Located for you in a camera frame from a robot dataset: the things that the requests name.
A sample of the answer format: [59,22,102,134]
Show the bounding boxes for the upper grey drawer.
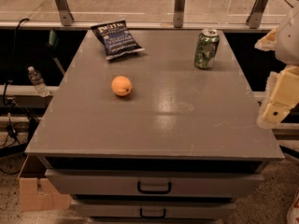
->
[46,169,263,198]

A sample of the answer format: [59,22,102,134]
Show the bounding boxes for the orange fruit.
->
[111,76,133,96]

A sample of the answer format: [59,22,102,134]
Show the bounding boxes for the red white shoe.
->
[287,190,299,224]

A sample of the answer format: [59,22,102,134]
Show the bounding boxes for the grey drawer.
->
[71,200,235,219]
[46,169,263,198]

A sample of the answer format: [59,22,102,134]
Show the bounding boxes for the blue chip bag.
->
[91,21,144,61]

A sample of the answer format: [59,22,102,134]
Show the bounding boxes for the metal bracket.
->
[54,0,74,26]
[173,0,186,28]
[246,0,268,29]

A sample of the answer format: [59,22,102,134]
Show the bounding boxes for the grey drawer cabinet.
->
[26,30,283,224]

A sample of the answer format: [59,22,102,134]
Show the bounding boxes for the left metal bracket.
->
[54,0,74,26]

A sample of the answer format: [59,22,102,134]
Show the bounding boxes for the lower grey drawer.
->
[71,200,235,219]

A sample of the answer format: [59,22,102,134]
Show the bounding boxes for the green soda can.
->
[194,29,220,69]

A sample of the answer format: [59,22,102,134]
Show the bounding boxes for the right metal bracket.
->
[246,0,268,29]

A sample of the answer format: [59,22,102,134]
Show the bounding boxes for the black cable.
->
[2,17,31,107]

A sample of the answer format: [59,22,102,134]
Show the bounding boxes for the cardboard box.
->
[18,157,72,212]

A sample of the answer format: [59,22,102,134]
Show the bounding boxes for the middle metal bracket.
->
[173,0,186,28]

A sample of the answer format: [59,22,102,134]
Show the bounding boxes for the clear plastic water bottle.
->
[28,66,50,97]

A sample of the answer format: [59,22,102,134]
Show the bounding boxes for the green handled tool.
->
[46,30,65,76]

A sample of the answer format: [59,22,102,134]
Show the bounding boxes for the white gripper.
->
[254,5,299,129]

